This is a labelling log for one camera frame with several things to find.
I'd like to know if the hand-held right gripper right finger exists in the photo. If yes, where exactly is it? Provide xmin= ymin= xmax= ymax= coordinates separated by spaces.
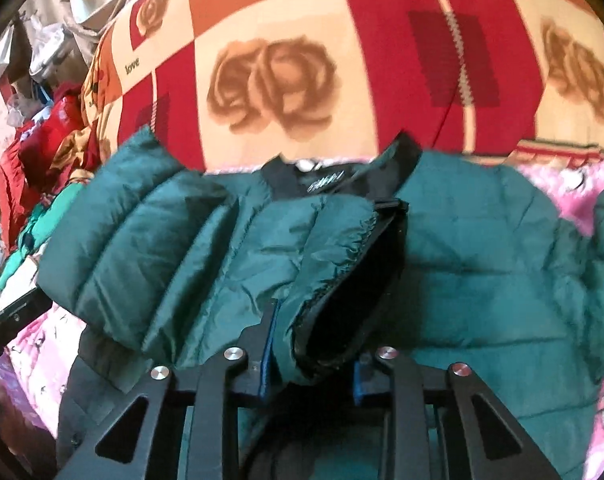
xmin=354 ymin=345 xmax=563 ymax=480

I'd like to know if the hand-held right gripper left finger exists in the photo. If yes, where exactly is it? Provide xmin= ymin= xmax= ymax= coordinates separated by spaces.
xmin=56 ymin=299 xmax=283 ymax=480

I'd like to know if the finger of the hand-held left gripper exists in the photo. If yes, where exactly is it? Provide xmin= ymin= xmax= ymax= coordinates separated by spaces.
xmin=0 ymin=287 xmax=53 ymax=358

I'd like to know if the dark green puffer jacket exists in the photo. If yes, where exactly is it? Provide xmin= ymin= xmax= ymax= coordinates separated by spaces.
xmin=36 ymin=125 xmax=604 ymax=480

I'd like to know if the pink penguin print sheet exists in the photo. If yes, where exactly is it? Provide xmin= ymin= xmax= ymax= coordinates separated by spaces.
xmin=0 ymin=152 xmax=604 ymax=480

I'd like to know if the bright green garment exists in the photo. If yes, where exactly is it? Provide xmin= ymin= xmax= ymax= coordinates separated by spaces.
xmin=0 ymin=180 xmax=87 ymax=293

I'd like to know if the red cloth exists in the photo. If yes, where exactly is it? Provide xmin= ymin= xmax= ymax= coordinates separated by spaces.
xmin=0 ymin=82 xmax=112 ymax=251

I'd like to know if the golden satin cloth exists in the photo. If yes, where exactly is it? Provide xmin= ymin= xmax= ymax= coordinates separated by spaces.
xmin=49 ymin=127 xmax=107 ymax=176

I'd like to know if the white plastic bag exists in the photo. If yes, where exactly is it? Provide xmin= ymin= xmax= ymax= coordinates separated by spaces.
xmin=29 ymin=22 xmax=80 ymax=81

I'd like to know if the rose print checked blanket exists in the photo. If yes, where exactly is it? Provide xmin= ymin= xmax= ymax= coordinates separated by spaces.
xmin=82 ymin=0 xmax=604 ymax=173

